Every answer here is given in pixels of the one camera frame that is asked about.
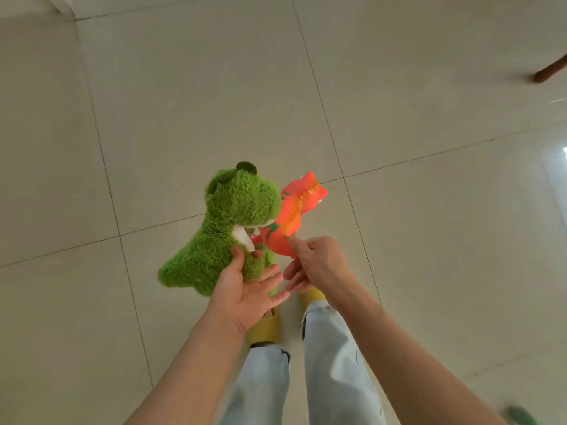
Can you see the person's right hand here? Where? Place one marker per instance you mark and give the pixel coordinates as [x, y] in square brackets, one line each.
[321, 265]

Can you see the person's left hand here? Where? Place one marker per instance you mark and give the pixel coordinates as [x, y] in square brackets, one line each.
[243, 300]

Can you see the orange plastic dinosaur toy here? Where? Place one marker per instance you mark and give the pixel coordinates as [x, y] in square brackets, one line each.
[297, 208]

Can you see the bright green plush dinosaur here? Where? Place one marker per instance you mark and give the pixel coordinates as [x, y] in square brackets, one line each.
[239, 203]

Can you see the person's left forearm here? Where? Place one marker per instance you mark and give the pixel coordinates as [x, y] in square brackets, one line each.
[186, 380]

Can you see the person's right forearm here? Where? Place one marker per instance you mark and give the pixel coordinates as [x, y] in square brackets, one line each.
[407, 362]

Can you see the person's left yellow slipper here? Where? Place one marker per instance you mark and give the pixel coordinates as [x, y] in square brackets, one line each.
[261, 334]

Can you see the person's left leg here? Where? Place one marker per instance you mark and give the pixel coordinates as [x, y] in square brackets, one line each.
[257, 389]

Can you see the teal green plastic stool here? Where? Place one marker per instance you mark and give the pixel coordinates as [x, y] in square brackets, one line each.
[520, 416]

